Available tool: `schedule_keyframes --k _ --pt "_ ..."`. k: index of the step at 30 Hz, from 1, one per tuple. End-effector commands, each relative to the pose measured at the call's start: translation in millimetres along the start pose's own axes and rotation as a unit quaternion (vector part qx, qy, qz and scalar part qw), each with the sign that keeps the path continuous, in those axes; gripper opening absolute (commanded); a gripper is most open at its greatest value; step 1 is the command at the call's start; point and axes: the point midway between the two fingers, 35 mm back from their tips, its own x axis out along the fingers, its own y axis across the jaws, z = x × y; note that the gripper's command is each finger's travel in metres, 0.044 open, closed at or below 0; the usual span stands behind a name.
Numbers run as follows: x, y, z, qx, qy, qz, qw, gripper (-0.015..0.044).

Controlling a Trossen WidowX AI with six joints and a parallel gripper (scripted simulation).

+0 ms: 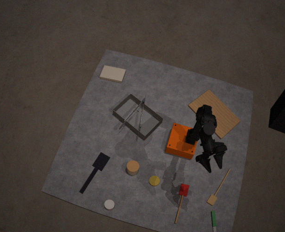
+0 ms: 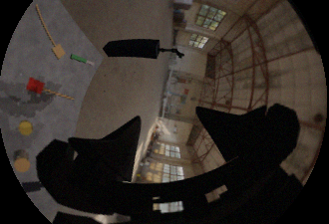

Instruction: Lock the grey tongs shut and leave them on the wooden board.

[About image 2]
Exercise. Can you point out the red spatula with wooden handle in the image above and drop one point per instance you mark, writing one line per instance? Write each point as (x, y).
(38, 87)

